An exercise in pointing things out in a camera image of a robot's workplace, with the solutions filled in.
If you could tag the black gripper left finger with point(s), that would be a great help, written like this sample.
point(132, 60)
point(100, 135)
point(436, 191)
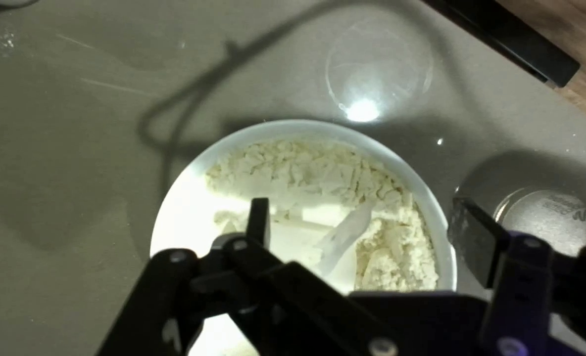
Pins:
point(286, 297)

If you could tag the clear open shaker bottle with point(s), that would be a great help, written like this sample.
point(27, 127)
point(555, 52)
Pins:
point(379, 72)

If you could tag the loose black shaker lid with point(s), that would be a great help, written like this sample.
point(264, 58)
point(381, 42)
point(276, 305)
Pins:
point(543, 220)

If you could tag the beige protein powder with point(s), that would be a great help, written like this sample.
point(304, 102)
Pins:
point(306, 171)

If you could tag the clear plastic powder scoop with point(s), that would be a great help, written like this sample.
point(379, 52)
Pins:
point(347, 236)

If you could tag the white ceramic bowl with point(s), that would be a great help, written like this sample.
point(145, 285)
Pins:
point(187, 218)

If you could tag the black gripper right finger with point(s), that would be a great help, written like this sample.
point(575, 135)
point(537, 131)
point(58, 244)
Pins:
point(537, 297)

